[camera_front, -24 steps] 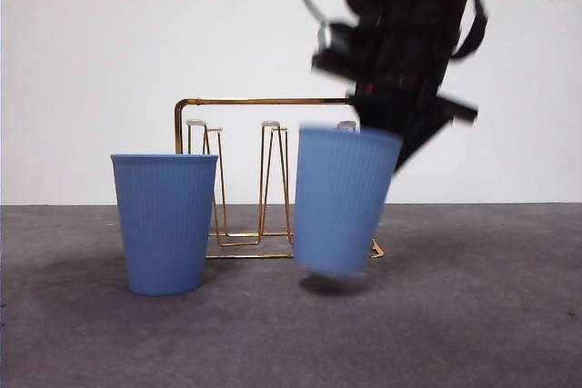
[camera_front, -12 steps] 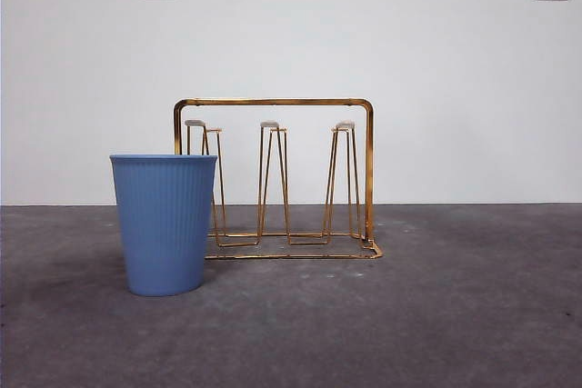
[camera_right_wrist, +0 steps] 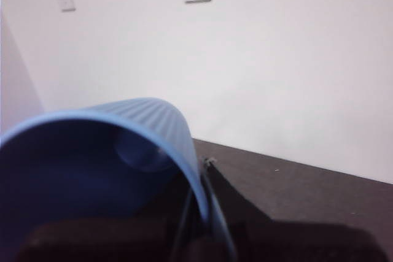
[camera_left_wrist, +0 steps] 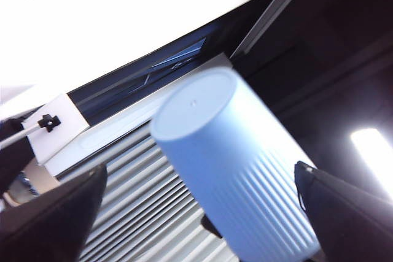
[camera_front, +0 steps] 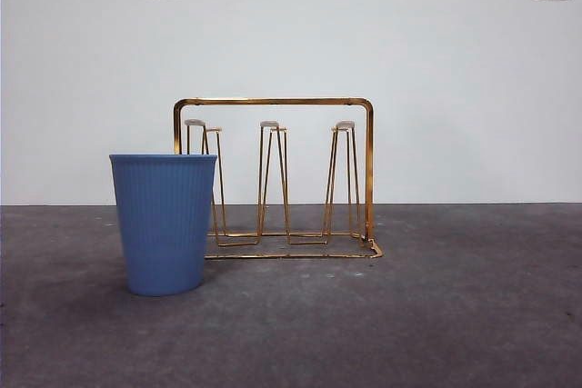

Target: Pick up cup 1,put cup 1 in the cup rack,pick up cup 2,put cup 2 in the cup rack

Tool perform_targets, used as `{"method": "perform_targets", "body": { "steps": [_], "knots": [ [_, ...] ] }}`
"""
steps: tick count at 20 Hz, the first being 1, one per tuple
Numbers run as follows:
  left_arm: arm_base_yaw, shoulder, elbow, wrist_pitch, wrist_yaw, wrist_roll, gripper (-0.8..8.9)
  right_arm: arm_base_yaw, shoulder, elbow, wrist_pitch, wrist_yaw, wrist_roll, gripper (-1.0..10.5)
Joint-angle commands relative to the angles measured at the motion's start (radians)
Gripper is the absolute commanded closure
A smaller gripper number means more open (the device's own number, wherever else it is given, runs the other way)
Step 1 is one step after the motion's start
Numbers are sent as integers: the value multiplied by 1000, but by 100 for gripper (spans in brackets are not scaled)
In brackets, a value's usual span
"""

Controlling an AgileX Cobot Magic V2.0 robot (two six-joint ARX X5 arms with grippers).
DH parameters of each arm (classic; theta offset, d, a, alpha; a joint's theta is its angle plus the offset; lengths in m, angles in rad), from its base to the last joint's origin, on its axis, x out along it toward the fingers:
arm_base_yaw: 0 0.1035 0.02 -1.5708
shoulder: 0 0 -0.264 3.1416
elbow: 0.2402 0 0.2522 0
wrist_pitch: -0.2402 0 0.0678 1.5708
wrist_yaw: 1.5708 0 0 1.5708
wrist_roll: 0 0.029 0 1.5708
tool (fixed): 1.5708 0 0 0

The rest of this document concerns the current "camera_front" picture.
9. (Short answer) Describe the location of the blue ribbed plastic cup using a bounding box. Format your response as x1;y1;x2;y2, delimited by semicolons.
108;154;218;297

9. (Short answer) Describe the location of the gold wire cup rack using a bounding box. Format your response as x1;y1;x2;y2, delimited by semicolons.
173;96;386;261

